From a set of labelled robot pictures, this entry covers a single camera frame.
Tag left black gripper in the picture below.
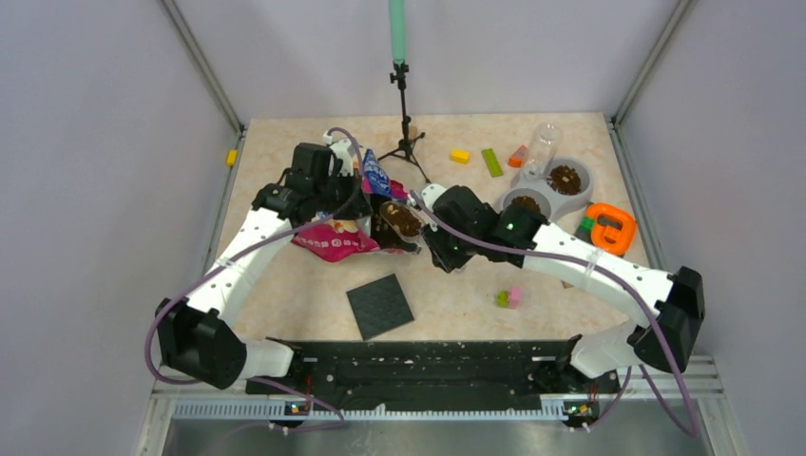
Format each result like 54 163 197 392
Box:
314 167 374 219

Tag colourful pet food bag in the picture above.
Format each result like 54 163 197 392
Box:
292 148 420 263

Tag clear plastic scoop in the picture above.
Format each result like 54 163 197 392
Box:
380 200 425 243

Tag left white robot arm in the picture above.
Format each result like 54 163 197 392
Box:
146 128 366 393

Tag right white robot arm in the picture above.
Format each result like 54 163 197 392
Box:
409 184 705 391

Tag brown pet food kibble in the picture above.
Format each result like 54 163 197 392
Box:
511 165 583 216

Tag grey double pet bowl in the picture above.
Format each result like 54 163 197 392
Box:
494 157 594 221

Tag long green toy brick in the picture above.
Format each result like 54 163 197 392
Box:
481 148 504 178

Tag yellow toy brick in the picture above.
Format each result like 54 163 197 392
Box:
450 149 471 164

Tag orange red toy brick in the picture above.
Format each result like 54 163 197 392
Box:
508 145 529 168

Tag green and pink brick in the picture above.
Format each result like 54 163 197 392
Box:
495 286 523 310

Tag black square mat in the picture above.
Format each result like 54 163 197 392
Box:
346 274 414 341

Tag clear water bottle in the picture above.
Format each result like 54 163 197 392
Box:
522 123 564 180

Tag black tripod with green pole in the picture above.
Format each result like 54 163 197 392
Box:
378 0 432 183

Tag yellow block on frame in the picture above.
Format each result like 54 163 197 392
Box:
226 149 239 167

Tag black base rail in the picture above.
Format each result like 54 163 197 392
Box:
276 340 624 412

